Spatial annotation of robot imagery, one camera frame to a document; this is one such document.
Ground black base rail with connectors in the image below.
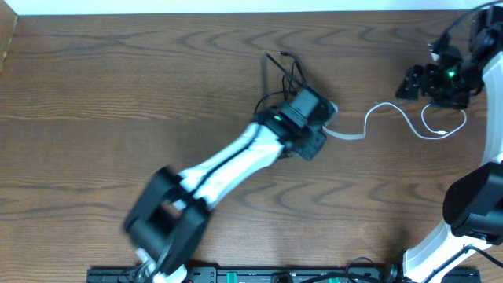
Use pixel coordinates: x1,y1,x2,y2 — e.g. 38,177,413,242
86,257,483,283

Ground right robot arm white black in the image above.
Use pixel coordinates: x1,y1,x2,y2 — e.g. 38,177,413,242
396,1,502,282

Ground white USB cable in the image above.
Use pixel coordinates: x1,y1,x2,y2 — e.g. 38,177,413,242
321,101,468,142

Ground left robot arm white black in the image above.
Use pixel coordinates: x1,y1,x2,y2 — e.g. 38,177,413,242
123,87,338,282

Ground black USB cable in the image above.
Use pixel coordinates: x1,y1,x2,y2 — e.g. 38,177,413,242
253,50,310,117

